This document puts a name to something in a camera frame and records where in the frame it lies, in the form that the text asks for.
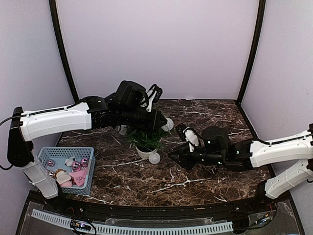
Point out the light blue plastic basket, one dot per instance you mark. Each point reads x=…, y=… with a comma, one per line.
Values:
x=62, y=153

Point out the white perforated cable tray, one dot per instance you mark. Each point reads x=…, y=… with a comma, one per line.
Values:
x=135, y=227

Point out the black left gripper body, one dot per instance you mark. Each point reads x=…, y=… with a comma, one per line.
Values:
x=129, y=116

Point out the white ball string lights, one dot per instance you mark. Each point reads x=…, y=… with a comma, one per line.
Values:
x=155, y=157

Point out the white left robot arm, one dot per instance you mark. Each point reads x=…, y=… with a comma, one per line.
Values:
x=27, y=126

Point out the small green christmas tree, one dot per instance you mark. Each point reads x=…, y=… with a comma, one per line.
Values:
x=145, y=142

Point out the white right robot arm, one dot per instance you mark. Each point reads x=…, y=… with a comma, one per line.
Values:
x=298, y=147

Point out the pink bauble ornaments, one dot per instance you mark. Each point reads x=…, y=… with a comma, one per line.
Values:
x=72, y=173

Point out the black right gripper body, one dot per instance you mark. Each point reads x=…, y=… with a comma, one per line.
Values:
x=214, y=159

